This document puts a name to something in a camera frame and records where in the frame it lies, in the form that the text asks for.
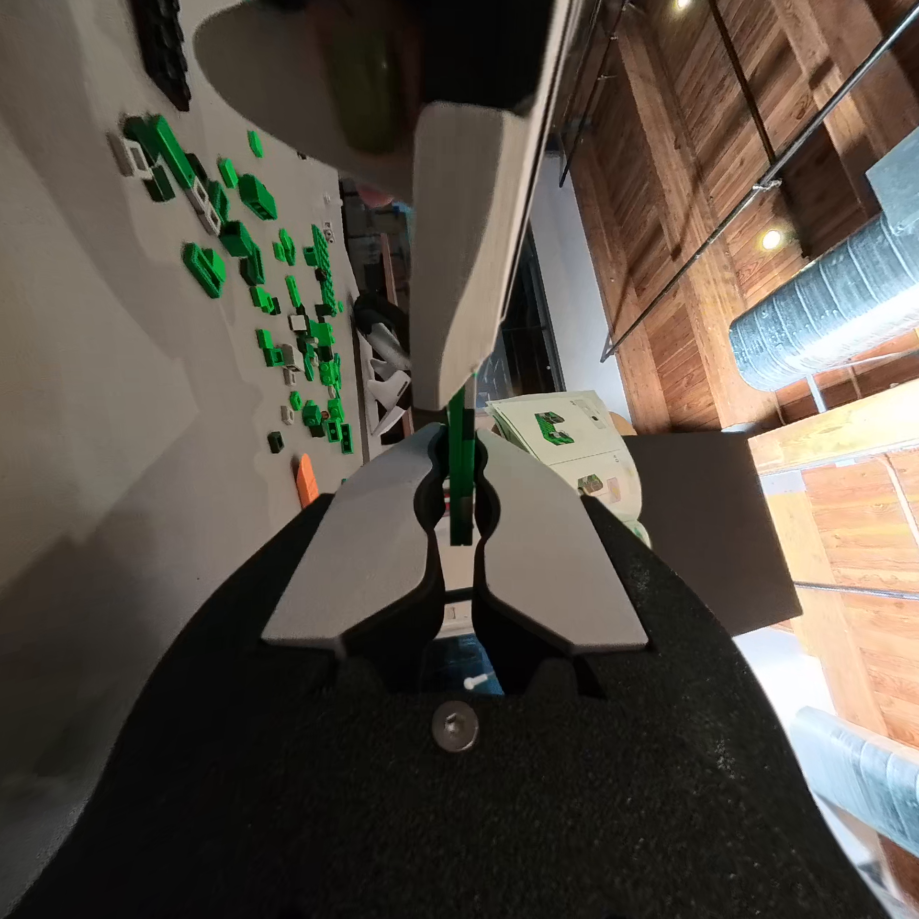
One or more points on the green lego plate assembly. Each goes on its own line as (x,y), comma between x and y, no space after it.
(459,474)

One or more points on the black long lego plate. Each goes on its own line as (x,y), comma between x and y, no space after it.
(165,50)

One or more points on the open instruction booklet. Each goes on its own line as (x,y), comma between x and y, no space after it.
(574,438)

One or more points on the black and white device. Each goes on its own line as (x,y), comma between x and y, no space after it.
(388,388)

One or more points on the metal rod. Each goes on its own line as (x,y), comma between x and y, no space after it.
(761,187)

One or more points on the silver ventilation duct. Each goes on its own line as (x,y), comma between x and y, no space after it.
(825,309)
(861,782)

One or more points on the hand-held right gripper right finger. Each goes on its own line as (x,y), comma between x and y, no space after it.
(560,567)

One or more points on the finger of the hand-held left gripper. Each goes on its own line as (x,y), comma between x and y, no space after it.
(459,251)
(554,93)

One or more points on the pile of lego pieces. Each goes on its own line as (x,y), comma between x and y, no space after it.
(205,269)

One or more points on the black panel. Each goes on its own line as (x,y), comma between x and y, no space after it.
(703,531)

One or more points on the orange brick separator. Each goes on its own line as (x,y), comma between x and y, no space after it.
(307,481)

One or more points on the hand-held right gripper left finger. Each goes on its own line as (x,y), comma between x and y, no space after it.
(344,567)

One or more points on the person's left hand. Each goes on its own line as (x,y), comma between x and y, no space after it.
(366,86)

